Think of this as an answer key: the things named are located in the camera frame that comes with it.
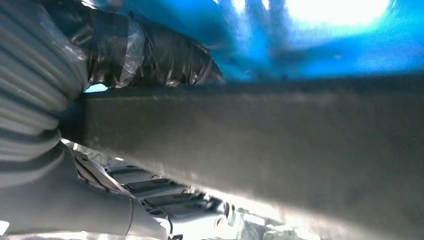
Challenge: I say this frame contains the blue metal shelf rack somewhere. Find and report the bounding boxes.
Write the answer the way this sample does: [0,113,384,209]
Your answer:
[84,0,424,94]

